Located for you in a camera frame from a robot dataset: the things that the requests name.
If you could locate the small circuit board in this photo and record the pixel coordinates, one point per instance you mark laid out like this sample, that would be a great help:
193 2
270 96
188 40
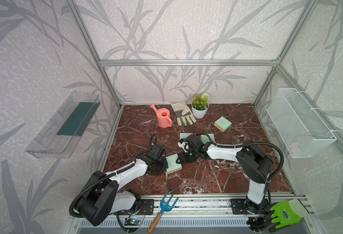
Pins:
133 221

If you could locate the blue garden fork wooden handle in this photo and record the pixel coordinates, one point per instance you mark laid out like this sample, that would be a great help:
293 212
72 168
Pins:
165 207

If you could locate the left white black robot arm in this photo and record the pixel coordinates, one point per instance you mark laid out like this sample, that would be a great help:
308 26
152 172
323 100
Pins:
100 195

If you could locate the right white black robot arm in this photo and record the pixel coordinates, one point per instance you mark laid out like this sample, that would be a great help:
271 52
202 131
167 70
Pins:
256 164

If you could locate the green black garden glove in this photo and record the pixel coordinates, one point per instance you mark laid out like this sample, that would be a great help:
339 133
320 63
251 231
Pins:
282 214

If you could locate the grey work gloves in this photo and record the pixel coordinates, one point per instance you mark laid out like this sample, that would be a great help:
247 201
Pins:
183 114

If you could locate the pink watering can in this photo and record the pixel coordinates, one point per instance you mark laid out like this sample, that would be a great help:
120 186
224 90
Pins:
163 117

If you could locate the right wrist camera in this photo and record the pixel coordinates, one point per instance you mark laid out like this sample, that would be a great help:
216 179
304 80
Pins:
184 145

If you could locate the clear plastic wall shelf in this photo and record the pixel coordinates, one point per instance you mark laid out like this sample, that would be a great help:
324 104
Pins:
62 133

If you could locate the potted plant white pot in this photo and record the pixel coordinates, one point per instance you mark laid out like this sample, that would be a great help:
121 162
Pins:
200 105

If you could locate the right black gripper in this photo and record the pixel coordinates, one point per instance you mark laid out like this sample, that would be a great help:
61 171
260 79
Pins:
181 159

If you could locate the white wire mesh basket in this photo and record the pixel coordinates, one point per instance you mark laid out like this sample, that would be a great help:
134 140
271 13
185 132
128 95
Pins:
302 130

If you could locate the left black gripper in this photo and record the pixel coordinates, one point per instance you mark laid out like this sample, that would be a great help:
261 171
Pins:
165 166

